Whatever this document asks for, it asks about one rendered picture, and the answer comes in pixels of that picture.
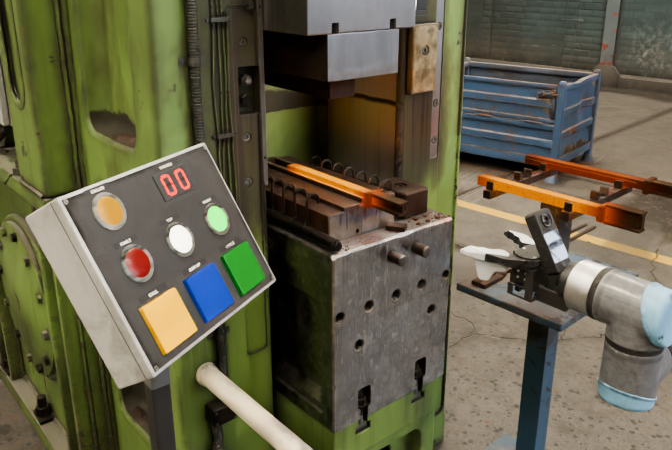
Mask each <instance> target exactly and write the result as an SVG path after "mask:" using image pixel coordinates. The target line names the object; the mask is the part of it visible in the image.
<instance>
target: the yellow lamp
mask: <svg viewBox="0 0 672 450"><path fill-rule="evenodd" d="M97 212H98V215H99V217H100V218H101V219H102V220H103V221H104V222H105V223H107V224H109V225H117V224H119V223H120V222H121V221H122V219H123V210H122V207H121V205H120V204H119V203H118V201H117V200H115V199H114V198H112V197H109V196H104V197H102V198H100V199H99V200H98V202H97Z"/></svg>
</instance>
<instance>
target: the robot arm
mask: <svg viewBox="0 0 672 450"><path fill-rule="evenodd" d="M525 221H526V223H527V226H528V228H529V231H530V233H531V236H532V237H531V236H527V235H525V234H522V233H518V232H515V231H511V230H509V231H506V232H504V235H505V236H506V237H507V238H508V239H511V240H513V242H514V243H516V250H513V255H512V254H510V255H509V253H508V252H506V251H505V250H500V249H487V248H484V247H475V246H472V245H470V246H468V247H465V248H462V249H460V253H462V254H464V255H467V256H469V257H472V258H474V260H475V265H476V270H477V274H478V277H479V278H480V279H481V280H489V279H490V277H491V276H492V274H493V273H494V272H496V271H498V272H506V271H507V270H508V269H509V267H510V268H512V271H511V272H510V281H508V286H507V293H509V294H511V295H513V296H516V297H518V298H521V299H523V300H525V301H528V302H530V303H531V302H533V301H535V300H538V301H540V302H542V303H545V304H547V305H550V306H552V307H554V308H557V309H559V310H562V311H564V312H566V311H568V310H569V309H571V310H573V311H576V312H578V313H580V314H583V315H585V316H588V317H590V318H592V319H594V320H597V321H599V322H602V323H604V324H606V331H605V338H604V345H603V352H602V359H601V366H600V373H599V377H598V378H597V380H598V392H599V394H600V396H601V397H602V398H603V399H604V400H605V401H606V402H607V403H609V404H611V405H613V406H615V407H618V408H619V409H622V410H626V411H631V412H644V411H648V410H650V409H651V408H652V407H653V406H654V404H655V401H656V400H657V396H656V394H657V389H658V386H659V384H660V383H661V382H662V381H663V380H664V379H665V378H666V377H667V375H668V374H669V373H670V372H671V371H672V290H671V289H669V288H666V287H664V286H662V285H661V284H659V283H656V282H650V281H647V280H644V279H641V278H638V277H635V276H632V275H629V274H627V273H624V272H621V271H618V270H615V269H612V268H610V267H607V266H604V265H601V264H598V263H595V262H592V261H589V260H583V261H581V262H576V261H574V262H571V260H570V258H569V255H568V253H567V251H566V248H565V246H564V243H563V241H562V238H561V236H560V234H559V231H558V229H557V226H556V224H555V221H554V219H553V217H552V214H551V212H550V209H548V208H543V209H540V210H537V211H535V212H532V213H529V214H527V215H526V216H525ZM514 286H515V291H518V292H520V291H521V290H525V295H524V297H522V296H520V295H518V294H515V293H513V288H514ZM533 292H534V293H535V294H534V295H533ZM533 296H534V297H533ZM532 297H533V298H532Z"/></svg>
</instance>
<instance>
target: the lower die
mask: <svg viewBox="0 0 672 450"><path fill-rule="evenodd" d="M273 158H277V159H279V160H282V161H285V162H288V163H291V164H294V163H297V164H300V165H303V166H306V167H309V168H311V169H314V170H317V171H320V172H323V173H325V174H328V175H331V176H334V177H337V178H339V179H342V180H345V181H348V182H351V183H353V184H356V185H359V186H362V187H365V188H367V189H370V190H375V189H380V187H377V186H374V185H371V184H367V183H365V182H362V181H360V180H355V179H354V178H351V177H348V176H343V175H342V174H340V173H337V172H332V171H331V170H328V169H325V168H320V167H319V166H317V165H314V164H309V163H308V162H305V161H302V160H299V159H297V158H294V157H291V156H285V157H280V158H279V157H276V156H271V157H267V160H268V159H273ZM267 165H268V174H270V175H272V177H273V180H274V179H276V178H281V179H282V180H283V181H284V185H285V184H286V183H293V184H294V185H295V188H296V189H298V188H300V187H303V188H305V189H306V190H307V195H308V194H309V193H311V192H316V193H318V195H319V197H320V203H318V204H317V197H316V196H315V195H312V196H310V198H309V200H308V217H309V223H310V227H312V228H314V229H316V230H318V231H320V232H323V233H325V234H327V235H330V236H332V237H334V238H336V239H338V240H339V241H340V240H344V239H347V238H350V237H353V236H356V235H359V234H362V233H365V232H368V231H371V230H374V229H377V228H381V227H384V226H386V225H387V223H388V222H389V221H390V222H394V215H392V214H389V213H387V212H384V211H381V210H379V209H376V208H374V207H370V208H366V207H364V197H362V196H359V195H357V194H354V193H351V192H349V191H346V190H343V189H341V188H338V187H335V186H332V185H330V184H327V183H324V182H322V181H319V180H316V179H314V178H311V177H308V176H306V175H303V174H300V173H298V172H295V171H292V170H290V169H287V168H284V167H282V166H279V165H276V164H273V163H271V162H268V161H267ZM270 187H271V179H270V177H268V185H267V186H266V207H268V208H270V207H271V188H270ZM284 195H285V212H286V215H287V216H288V217H290V218H292V219H293V216H294V207H293V195H294V194H293V187H292V186H291V185H289V186H287V187H286V188H285V191H284ZM273 196H274V207H275V210H276V211H277V212H279V213H281V212H282V184H281V182H280V181H276V182H275V183H274V185H273ZM305 200H306V198H305V193H304V191H303V190H300V191H298V192H297V194H296V215H297V220H298V221H299V222H301V223H303V224H305V221H306V211H305ZM356 229H359V232H358V233H356Z"/></svg>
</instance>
